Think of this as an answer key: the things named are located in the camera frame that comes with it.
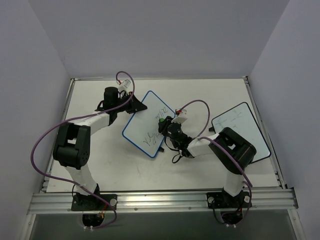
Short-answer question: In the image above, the aluminium mounting rail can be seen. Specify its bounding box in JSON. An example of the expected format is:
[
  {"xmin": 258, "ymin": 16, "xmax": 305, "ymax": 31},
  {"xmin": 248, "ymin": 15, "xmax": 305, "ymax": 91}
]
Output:
[{"xmin": 26, "ymin": 187, "xmax": 301, "ymax": 240}]

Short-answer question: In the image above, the blue framed whiteboard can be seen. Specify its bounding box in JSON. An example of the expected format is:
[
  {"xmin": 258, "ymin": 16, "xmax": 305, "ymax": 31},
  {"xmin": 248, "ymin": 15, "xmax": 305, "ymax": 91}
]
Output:
[{"xmin": 122, "ymin": 90, "xmax": 176, "ymax": 158}]

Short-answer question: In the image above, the black framed whiteboard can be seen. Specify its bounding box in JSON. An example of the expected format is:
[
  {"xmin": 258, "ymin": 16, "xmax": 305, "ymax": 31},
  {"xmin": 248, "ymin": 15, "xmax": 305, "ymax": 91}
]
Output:
[{"xmin": 209, "ymin": 102, "xmax": 271, "ymax": 163}]

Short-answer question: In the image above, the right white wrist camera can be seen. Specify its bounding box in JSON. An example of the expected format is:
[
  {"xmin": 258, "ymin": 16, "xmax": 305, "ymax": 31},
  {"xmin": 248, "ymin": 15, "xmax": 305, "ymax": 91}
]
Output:
[{"xmin": 171, "ymin": 109, "xmax": 188, "ymax": 125}]

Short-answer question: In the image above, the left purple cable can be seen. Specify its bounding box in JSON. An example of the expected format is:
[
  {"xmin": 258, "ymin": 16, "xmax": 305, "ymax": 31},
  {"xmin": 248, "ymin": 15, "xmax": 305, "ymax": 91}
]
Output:
[{"xmin": 30, "ymin": 70, "xmax": 118, "ymax": 230}]

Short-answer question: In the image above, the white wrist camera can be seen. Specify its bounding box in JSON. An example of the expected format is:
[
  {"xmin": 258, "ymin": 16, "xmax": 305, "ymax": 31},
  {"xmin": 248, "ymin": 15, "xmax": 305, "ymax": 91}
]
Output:
[
  {"xmin": 118, "ymin": 79, "xmax": 132, "ymax": 92},
  {"xmin": 171, "ymin": 109, "xmax": 188, "ymax": 125}
]

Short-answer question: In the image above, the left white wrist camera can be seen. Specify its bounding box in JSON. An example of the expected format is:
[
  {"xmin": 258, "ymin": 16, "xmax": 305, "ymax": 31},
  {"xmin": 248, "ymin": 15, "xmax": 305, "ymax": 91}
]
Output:
[{"xmin": 118, "ymin": 79, "xmax": 132, "ymax": 92}]

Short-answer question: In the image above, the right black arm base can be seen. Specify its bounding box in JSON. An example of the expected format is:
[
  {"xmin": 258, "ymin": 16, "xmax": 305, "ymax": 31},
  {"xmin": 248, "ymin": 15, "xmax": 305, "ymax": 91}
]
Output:
[{"xmin": 206, "ymin": 190, "xmax": 252, "ymax": 228}]

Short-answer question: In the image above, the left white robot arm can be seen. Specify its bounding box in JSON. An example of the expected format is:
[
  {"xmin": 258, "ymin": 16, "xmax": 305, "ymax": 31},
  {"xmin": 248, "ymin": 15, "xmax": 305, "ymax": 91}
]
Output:
[{"xmin": 53, "ymin": 87, "xmax": 148, "ymax": 210}]

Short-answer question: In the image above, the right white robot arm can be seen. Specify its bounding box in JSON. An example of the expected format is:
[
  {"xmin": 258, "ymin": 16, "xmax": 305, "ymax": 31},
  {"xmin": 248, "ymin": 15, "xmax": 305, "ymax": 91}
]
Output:
[{"xmin": 158, "ymin": 116, "xmax": 257, "ymax": 207}]

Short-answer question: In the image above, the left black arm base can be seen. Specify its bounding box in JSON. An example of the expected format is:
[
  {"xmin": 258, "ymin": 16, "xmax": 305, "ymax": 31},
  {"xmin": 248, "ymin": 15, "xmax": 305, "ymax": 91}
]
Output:
[{"xmin": 71, "ymin": 192, "xmax": 111, "ymax": 227}]

